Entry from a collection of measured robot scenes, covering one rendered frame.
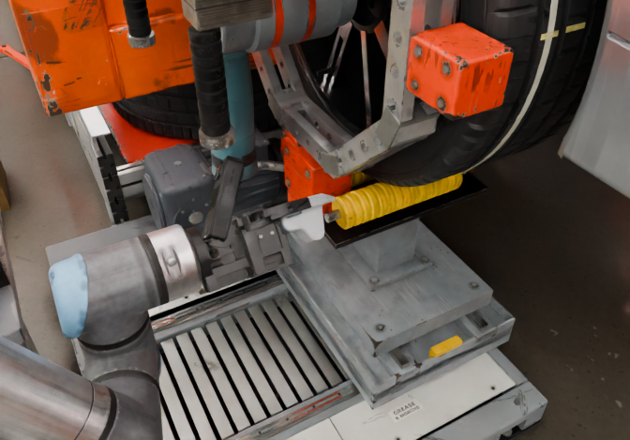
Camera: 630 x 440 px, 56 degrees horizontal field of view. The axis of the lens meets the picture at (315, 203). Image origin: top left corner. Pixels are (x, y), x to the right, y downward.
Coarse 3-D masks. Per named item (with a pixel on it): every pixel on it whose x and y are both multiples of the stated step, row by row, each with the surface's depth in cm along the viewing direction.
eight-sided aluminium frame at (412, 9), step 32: (416, 0) 64; (448, 0) 66; (416, 32) 66; (256, 64) 111; (288, 64) 110; (288, 96) 108; (384, 96) 74; (288, 128) 107; (320, 128) 105; (384, 128) 76; (416, 128) 75; (320, 160) 98; (352, 160) 88
